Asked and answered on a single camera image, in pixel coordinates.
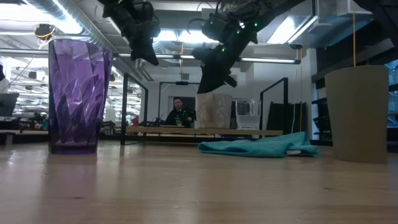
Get black storage rack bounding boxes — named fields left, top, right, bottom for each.
left=312, top=96, right=331, bottom=146

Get wooden background desk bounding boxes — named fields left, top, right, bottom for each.
left=0, top=129, right=50, bottom=146

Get black folded panels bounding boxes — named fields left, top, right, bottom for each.
left=266, top=101, right=308, bottom=135

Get black rectangular background frame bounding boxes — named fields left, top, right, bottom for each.
left=157, top=80, right=201, bottom=129

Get dark computer monitor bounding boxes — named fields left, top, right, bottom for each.
left=0, top=92, right=20, bottom=118

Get long ceiling tube light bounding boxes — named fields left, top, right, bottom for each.
left=113, top=52, right=302, bottom=65

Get olive beige tumbler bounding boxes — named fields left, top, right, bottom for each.
left=324, top=64, right=390, bottom=164

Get person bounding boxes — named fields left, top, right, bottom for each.
left=164, top=96, right=197, bottom=128

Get white ceiling duct box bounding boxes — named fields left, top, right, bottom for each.
left=310, top=0, right=374, bottom=35

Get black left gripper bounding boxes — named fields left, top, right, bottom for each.
left=123, top=0, right=161, bottom=65

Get white patterned ceramic mug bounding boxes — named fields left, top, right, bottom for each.
left=195, top=92, right=233, bottom=129

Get silver ribbed ceiling duct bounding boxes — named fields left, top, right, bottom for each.
left=27, top=0, right=125, bottom=54

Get teal folded cloth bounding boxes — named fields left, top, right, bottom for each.
left=197, top=131, right=323, bottom=159

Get purple faceted plastic tumbler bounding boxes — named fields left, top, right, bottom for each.
left=48, top=39, right=114, bottom=156

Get yellow hanging cord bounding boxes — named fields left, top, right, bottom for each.
left=352, top=11, right=357, bottom=68

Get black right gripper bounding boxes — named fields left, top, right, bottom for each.
left=190, top=11, right=259, bottom=95

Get black reel with yellow cord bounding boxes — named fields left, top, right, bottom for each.
left=33, top=23, right=57, bottom=41

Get clear glass mug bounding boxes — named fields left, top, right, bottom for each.
left=234, top=98, right=262, bottom=130

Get wooden shelf with black frames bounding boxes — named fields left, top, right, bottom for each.
left=120, top=72, right=289, bottom=146

